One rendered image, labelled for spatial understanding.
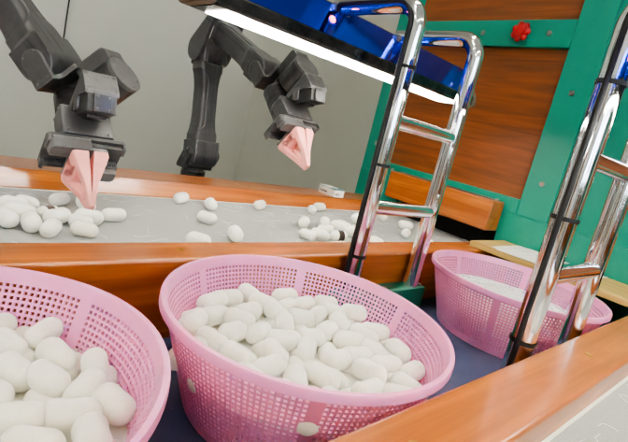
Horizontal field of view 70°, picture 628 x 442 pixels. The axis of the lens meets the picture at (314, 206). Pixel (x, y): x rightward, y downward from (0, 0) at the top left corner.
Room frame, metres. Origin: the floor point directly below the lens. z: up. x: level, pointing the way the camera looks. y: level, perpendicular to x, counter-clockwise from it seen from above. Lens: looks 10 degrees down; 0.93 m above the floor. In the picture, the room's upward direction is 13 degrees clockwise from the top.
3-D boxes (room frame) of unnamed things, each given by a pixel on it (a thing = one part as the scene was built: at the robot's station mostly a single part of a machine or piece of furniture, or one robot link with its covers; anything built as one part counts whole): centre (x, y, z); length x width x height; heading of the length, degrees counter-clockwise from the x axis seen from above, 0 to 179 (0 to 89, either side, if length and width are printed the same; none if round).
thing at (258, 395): (0.39, -0.02, 0.72); 0.27 x 0.27 x 0.10
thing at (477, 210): (1.13, -0.30, 0.83); 0.30 x 0.06 x 0.07; 43
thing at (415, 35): (0.72, -0.07, 0.90); 0.20 x 0.19 x 0.45; 133
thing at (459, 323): (0.69, -0.34, 0.72); 0.27 x 0.27 x 0.10
